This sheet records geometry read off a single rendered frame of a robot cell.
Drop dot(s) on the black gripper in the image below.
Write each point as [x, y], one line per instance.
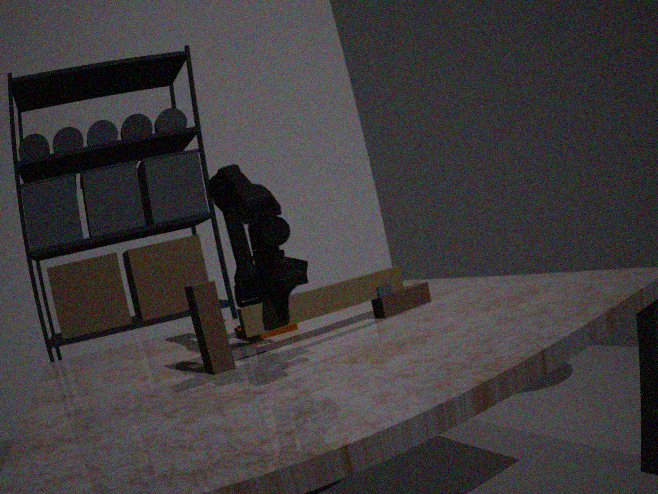
[270, 282]

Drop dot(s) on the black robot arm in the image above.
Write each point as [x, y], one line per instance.
[241, 201]

